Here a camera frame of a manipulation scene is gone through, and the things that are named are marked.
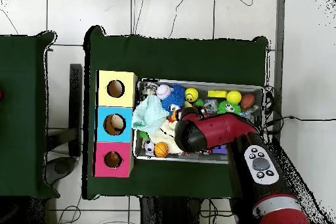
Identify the mint green cloth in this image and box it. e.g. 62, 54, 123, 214
131, 94, 170, 135

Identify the shallow metal mesh bin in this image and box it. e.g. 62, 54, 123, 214
132, 78, 265, 164

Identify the wooden box with three holes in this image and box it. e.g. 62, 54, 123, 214
93, 70, 139, 179

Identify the blue fuzzy ball with eyes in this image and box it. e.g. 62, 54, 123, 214
161, 84, 186, 114

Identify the white baseball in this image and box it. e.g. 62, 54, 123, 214
156, 84, 173, 101

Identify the cream cloth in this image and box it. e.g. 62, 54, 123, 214
149, 120, 183, 154

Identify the yellow smiley ball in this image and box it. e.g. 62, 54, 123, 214
184, 87, 200, 102

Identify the small orange basketball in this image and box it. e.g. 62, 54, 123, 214
154, 141, 169, 158

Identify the small soccer ball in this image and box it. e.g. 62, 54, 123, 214
143, 139, 156, 154

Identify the dark green tablecloth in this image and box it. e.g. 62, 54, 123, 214
83, 25, 269, 200
0, 31, 60, 199

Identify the green fuzzy ball with eyes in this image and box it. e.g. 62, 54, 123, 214
217, 100, 242, 116

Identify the small brown football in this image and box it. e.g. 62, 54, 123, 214
240, 93, 256, 109

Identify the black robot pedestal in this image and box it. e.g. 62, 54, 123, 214
138, 196, 203, 224

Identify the black power cable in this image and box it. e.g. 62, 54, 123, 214
264, 114, 336, 134

